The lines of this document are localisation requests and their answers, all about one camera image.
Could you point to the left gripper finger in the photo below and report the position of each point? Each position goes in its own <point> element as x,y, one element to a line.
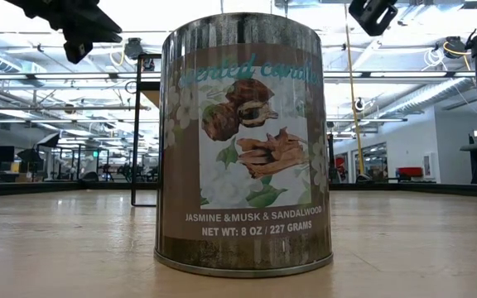
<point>95,20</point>
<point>97,36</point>

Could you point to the white wax labelled candle tin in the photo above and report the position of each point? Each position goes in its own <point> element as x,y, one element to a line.
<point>242,232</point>

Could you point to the black studio softbox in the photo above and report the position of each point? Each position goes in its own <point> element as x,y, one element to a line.
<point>49,140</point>

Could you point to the red crate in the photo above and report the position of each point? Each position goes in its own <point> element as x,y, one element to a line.
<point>410,171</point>

